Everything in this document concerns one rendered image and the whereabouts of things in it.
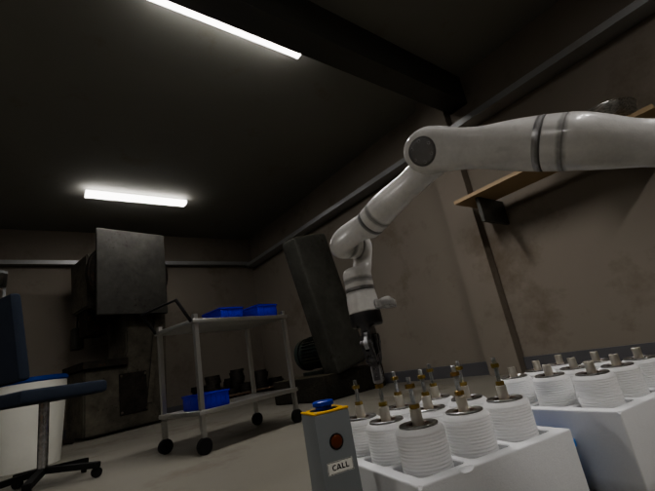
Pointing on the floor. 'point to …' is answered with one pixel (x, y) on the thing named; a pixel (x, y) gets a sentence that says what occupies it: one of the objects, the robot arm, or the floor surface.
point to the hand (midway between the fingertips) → (377, 373)
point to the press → (118, 332)
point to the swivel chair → (13, 366)
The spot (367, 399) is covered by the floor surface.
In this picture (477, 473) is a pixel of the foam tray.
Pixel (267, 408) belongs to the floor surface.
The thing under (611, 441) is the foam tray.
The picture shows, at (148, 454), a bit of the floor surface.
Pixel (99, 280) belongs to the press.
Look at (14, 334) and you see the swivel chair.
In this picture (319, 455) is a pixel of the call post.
